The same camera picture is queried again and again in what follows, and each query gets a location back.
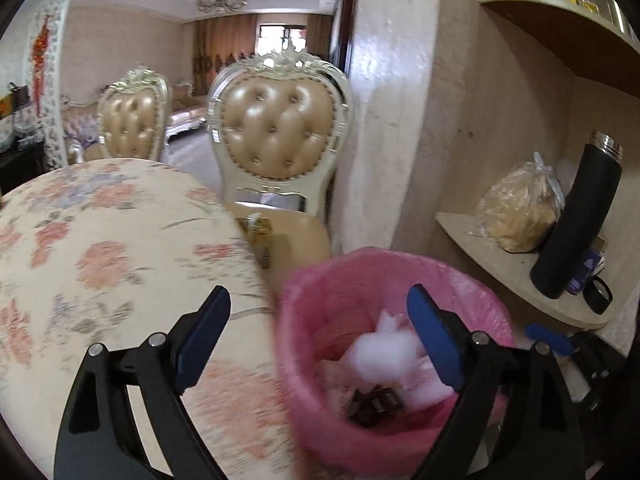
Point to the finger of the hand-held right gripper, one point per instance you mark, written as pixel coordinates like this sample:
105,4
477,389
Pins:
547,337

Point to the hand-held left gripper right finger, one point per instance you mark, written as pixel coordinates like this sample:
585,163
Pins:
437,335

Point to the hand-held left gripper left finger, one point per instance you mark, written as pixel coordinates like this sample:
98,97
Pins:
202,340

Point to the white tissue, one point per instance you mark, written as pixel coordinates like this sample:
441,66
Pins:
385,355

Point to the dark wrapper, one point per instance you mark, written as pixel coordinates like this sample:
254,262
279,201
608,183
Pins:
380,402

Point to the pink-lined trash bin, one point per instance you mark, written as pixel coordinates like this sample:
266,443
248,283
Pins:
320,310

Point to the black tape roll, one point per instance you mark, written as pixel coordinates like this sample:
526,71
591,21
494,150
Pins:
597,295

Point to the small blue bottle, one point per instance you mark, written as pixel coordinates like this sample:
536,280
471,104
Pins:
582,272

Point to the beige corner shelf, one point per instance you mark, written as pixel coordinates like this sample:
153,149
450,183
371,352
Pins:
565,35
505,270

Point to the gold patterned packet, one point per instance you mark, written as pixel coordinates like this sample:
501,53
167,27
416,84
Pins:
257,240

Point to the floral tablecloth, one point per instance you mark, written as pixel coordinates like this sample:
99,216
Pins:
110,270

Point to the black vacuum flask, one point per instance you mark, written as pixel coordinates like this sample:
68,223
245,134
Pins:
575,220

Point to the clear bag of bread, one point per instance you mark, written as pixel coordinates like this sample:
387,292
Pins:
520,210

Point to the tufted beige dining chair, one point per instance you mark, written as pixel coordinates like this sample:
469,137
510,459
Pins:
132,125
277,125

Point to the pink sofa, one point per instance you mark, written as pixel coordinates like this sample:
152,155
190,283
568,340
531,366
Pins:
187,112

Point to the purple and white sofa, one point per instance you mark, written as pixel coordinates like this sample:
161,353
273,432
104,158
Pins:
80,127

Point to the dark sideboard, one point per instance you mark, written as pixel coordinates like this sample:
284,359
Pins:
20,165

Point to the lace cloth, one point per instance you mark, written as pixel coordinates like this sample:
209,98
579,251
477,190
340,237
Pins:
20,127

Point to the brown patterned curtain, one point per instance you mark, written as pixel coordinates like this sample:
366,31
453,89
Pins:
220,45

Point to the dark handbag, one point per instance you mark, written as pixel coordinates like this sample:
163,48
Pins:
17,96

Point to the window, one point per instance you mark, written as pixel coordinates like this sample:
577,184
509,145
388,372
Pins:
280,37

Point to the white lattice partition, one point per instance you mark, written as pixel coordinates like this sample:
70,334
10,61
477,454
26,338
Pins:
57,60

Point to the red knot hanging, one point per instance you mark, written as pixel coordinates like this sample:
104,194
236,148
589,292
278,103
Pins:
41,55

